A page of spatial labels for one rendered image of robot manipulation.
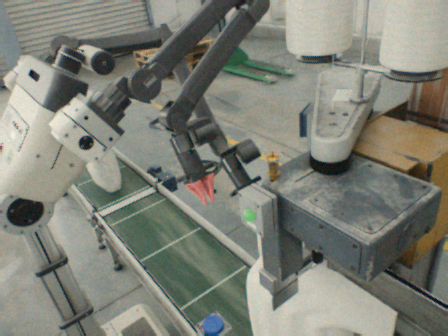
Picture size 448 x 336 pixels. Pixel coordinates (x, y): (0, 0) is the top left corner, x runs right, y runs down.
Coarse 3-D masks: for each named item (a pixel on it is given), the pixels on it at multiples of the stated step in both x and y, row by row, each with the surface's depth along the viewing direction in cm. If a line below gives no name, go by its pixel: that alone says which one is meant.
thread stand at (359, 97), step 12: (300, 60) 97; (312, 60) 96; (324, 60) 95; (336, 60) 95; (360, 60) 90; (360, 72) 90; (384, 72) 82; (396, 72) 80; (408, 72) 79; (432, 72) 77; (444, 72) 78; (360, 84) 92; (360, 96) 94
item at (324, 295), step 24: (264, 288) 124; (312, 288) 113; (336, 288) 103; (360, 288) 95; (264, 312) 127; (288, 312) 115; (312, 312) 111; (336, 312) 106; (360, 312) 98; (384, 312) 91
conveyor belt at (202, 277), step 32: (128, 224) 233; (160, 224) 229; (192, 224) 225; (160, 256) 205; (192, 256) 202; (224, 256) 199; (160, 288) 196; (192, 288) 183; (224, 288) 181; (192, 320) 167
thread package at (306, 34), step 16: (288, 0) 91; (304, 0) 86; (320, 0) 85; (336, 0) 85; (352, 0) 88; (288, 16) 93; (304, 16) 88; (320, 16) 87; (336, 16) 87; (352, 16) 90; (288, 32) 94; (304, 32) 90; (320, 32) 88; (336, 32) 89; (352, 32) 92; (288, 48) 97; (304, 48) 92; (320, 48) 90; (336, 48) 91
